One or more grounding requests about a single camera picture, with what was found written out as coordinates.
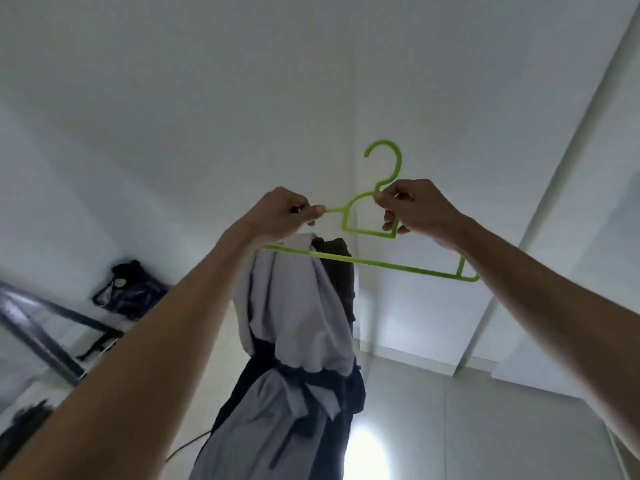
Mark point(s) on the person's left hand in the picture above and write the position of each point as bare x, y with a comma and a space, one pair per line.
272, 214

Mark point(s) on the person's right thumb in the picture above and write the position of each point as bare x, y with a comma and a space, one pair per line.
392, 196

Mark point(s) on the person's left forearm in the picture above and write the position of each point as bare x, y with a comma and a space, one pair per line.
135, 354

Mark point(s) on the grey and navy garment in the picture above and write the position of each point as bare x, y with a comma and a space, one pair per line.
295, 344

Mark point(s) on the dark metal rack frame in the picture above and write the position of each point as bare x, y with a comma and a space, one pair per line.
45, 334

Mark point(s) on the person's right forearm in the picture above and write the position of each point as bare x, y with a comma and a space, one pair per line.
550, 314

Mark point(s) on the black bag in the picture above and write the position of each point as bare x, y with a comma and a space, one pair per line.
131, 292

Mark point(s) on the person's left fingers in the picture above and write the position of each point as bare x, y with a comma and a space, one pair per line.
309, 213

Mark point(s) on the green plastic clothes hanger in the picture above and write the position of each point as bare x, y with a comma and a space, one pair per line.
390, 266

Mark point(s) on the person's right hand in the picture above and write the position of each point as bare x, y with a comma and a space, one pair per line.
425, 207

